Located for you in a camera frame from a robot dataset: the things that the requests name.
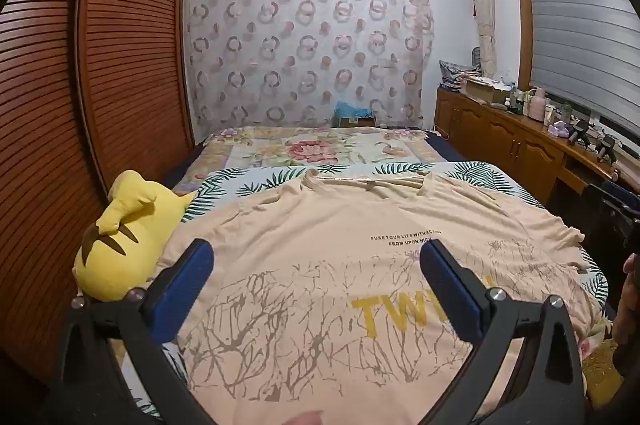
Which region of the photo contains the blue plastic bag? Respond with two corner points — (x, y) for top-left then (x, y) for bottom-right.
(332, 101), (373, 120)

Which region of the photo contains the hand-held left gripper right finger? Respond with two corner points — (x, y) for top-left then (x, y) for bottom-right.
(419, 239), (588, 425)

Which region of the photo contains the floral bed quilt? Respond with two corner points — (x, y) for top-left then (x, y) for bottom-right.
(160, 127), (463, 196)

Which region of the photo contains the peach printed t-shirt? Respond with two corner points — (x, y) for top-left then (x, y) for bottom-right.
(157, 169), (608, 425)

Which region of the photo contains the person's left hand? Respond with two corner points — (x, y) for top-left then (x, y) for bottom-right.
(289, 410), (326, 425)

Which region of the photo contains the yellow plush toy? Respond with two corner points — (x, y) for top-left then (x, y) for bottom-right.
(72, 170), (198, 303)

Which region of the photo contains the patterned pillow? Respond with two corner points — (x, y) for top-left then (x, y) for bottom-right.
(439, 60), (483, 90)

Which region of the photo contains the wooden louvred wardrobe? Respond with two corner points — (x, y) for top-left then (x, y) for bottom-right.
(0, 0), (196, 396)

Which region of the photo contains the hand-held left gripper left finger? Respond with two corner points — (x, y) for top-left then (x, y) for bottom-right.
(50, 239), (216, 425)

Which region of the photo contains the pink bottle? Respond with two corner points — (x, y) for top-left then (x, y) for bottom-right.
(529, 87), (547, 122)

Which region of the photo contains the person's right hand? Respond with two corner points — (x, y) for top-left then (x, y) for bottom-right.
(612, 252), (640, 347)

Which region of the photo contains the open cardboard box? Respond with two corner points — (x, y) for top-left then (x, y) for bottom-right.
(460, 77), (508, 103)

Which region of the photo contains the ring patterned sheer curtain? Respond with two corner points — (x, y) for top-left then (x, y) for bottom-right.
(182, 0), (436, 146)

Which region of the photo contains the leaf print blanket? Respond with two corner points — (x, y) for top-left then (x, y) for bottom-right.
(117, 160), (612, 423)

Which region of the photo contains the beige tied window curtain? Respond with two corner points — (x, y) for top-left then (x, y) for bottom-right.
(462, 0), (498, 78)

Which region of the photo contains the long wooden cabinet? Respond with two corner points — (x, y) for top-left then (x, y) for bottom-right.
(434, 86), (640, 206)

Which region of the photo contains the wooden window frame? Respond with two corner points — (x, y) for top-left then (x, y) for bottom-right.
(509, 0), (538, 93)

